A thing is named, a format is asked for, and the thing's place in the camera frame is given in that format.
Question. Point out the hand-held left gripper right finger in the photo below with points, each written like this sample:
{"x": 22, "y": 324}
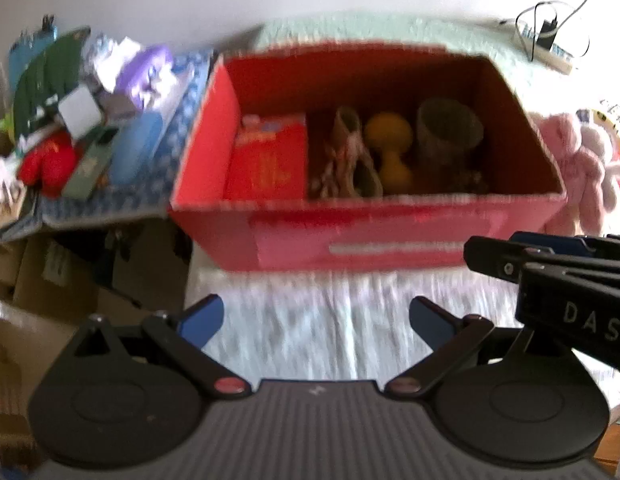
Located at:
{"x": 430, "y": 321}

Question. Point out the grey green box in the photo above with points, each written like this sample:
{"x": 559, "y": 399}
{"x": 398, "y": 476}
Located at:
{"x": 89, "y": 165}

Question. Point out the red plush toy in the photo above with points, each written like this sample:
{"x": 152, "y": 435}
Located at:
{"x": 47, "y": 162}

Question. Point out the light blue plastic item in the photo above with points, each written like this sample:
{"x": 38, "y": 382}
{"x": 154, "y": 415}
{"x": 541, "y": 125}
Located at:
{"x": 29, "y": 50}

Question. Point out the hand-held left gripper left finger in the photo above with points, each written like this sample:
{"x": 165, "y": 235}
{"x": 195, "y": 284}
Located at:
{"x": 204, "y": 320}

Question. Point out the purple white plastic packet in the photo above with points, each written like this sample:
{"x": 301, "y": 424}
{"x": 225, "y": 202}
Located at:
{"x": 144, "y": 72}

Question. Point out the white power strip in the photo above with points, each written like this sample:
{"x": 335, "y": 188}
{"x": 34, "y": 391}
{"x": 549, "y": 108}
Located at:
{"x": 555, "y": 55}

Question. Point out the small red patterned box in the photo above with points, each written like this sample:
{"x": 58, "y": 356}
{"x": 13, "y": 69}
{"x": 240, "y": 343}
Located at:
{"x": 265, "y": 165}

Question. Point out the pink plush bear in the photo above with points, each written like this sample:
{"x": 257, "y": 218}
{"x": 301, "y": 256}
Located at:
{"x": 570, "y": 160}

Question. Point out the brown cardboard carton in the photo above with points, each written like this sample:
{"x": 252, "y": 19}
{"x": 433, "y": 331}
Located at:
{"x": 54, "y": 280}

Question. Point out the red cardboard box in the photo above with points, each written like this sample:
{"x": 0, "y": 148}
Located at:
{"x": 390, "y": 230}

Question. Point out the white square card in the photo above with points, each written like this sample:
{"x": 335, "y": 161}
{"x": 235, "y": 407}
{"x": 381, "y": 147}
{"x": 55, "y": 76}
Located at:
{"x": 79, "y": 110}

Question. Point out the white plush rabbit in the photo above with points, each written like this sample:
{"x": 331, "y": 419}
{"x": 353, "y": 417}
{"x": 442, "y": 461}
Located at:
{"x": 607, "y": 160}

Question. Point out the small green toy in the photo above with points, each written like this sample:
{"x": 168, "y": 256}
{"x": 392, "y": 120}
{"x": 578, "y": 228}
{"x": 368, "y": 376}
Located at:
{"x": 6, "y": 123}

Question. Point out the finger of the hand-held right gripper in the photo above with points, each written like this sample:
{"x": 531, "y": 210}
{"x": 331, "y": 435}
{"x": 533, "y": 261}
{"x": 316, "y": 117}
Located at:
{"x": 550, "y": 243}

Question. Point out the black charger plug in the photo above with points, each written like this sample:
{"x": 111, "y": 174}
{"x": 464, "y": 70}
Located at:
{"x": 547, "y": 26}

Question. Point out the light blue plastic bag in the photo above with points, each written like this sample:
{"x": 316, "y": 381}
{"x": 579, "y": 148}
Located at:
{"x": 139, "y": 145}

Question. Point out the printed packing tape roll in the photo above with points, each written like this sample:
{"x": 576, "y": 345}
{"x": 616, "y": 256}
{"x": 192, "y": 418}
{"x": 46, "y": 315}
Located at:
{"x": 450, "y": 130}

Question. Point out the white patterned cloth pouch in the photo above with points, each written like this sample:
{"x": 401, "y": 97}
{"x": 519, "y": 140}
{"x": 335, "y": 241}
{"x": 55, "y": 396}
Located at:
{"x": 347, "y": 160}

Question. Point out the brown dried gourd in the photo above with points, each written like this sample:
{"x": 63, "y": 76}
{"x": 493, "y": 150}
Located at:
{"x": 390, "y": 132}

